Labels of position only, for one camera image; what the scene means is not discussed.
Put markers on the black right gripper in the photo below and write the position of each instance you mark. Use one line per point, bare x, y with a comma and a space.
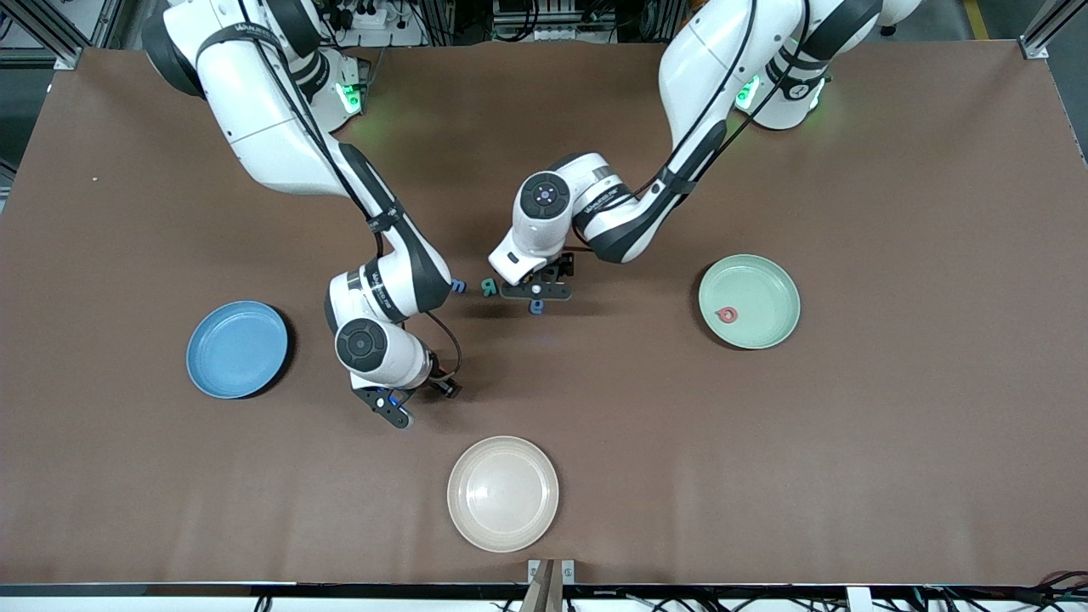
443, 387

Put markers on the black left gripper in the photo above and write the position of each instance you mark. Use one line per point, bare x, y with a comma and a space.
562, 268

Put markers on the green capital letter R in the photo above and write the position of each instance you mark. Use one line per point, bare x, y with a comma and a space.
486, 287

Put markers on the pink capital letter Q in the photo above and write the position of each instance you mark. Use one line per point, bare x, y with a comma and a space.
720, 313

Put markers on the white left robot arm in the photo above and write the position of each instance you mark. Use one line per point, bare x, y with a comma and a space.
705, 68

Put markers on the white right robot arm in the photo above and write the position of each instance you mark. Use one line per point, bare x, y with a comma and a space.
255, 102

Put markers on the beige plate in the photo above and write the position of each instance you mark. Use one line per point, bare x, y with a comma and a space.
503, 495

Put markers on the green plate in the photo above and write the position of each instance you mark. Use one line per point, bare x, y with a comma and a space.
761, 293

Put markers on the blue plate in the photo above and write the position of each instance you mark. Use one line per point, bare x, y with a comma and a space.
238, 348

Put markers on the white equipment rack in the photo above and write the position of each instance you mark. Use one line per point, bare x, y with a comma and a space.
552, 21

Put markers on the white power strip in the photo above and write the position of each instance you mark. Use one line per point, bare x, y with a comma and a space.
370, 17

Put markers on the grey metal mounting bracket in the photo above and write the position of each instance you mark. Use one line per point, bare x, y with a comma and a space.
533, 569

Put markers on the tan camera pole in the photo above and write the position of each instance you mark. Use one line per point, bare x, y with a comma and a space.
544, 591

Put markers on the aluminium frame post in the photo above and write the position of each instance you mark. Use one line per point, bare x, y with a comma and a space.
68, 58
1033, 47

